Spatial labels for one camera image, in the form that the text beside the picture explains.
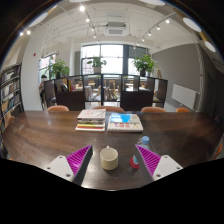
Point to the clear plastic water bottle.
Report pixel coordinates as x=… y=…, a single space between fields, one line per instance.
x=144 y=142

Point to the beige ceramic mug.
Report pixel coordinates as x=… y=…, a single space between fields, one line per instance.
x=109 y=158

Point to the bookshelf with books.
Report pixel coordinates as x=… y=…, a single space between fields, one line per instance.
x=10 y=98

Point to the left potted plant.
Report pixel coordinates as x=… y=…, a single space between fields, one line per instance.
x=58 y=69

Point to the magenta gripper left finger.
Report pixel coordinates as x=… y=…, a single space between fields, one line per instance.
x=72 y=167

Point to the ceiling air conditioner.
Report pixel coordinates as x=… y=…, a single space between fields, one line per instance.
x=115 y=29

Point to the orange chair far right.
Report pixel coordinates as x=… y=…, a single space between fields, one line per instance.
x=182 y=110

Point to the black divider shelf unit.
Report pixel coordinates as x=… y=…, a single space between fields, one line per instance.
x=130 y=92

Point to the white wall radiator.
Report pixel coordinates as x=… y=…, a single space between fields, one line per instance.
x=184 y=95

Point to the potted plant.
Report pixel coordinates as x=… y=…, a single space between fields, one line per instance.
x=144 y=65
x=97 y=63
x=58 y=69

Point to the middle potted plant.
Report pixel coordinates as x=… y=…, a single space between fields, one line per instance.
x=97 y=63

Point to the orange chair left side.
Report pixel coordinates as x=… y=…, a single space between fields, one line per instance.
x=9 y=120

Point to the orange chair right side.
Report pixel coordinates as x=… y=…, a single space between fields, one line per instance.
x=219 y=150

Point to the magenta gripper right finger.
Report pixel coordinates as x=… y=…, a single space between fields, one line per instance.
x=153 y=166

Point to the orange chair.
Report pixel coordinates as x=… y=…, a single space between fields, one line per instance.
x=182 y=110
x=108 y=108
x=153 y=109
x=219 y=150
x=9 y=120
x=58 y=108

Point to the left stack of books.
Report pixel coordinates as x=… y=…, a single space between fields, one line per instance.
x=91 y=120

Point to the orange chair far left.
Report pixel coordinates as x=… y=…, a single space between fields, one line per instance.
x=58 y=108

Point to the right potted plant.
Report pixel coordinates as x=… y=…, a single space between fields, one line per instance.
x=144 y=65

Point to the red round coaster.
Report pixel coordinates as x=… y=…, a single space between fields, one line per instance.
x=133 y=162

